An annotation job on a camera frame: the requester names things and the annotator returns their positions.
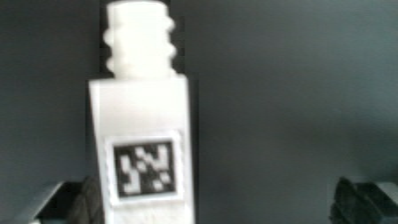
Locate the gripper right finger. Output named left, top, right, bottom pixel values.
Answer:
left=329, top=177, right=398, bottom=224

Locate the white table leg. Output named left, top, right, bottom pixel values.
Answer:
left=89, top=0, right=195, bottom=224

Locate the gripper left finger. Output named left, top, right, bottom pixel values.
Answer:
left=28, top=177, right=105, bottom=224

